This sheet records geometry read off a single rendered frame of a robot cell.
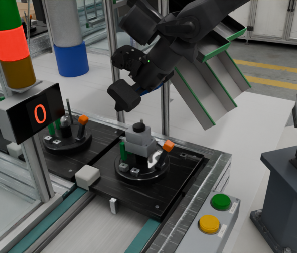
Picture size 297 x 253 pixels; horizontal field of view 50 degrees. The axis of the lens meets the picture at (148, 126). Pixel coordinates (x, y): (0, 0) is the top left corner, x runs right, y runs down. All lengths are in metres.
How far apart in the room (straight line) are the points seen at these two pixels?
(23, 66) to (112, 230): 0.40
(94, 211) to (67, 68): 0.98
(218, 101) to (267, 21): 3.73
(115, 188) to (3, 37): 0.41
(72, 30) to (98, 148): 0.82
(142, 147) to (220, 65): 0.50
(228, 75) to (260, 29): 3.62
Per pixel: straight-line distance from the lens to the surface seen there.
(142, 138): 0.73
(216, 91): 1.00
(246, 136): 1.14
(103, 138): 0.93
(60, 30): 1.59
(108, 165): 0.83
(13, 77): 0.59
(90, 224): 0.77
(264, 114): 1.29
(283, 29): 4.66
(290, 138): 1.17
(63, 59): 1.63
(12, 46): 0.57
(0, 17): 0.56
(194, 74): 0.99
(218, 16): 0.56
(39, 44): 2.04
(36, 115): 0.62
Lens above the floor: 1.49
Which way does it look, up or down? 33 degrees down
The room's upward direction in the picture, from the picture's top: 3 degrees counter-clockwise
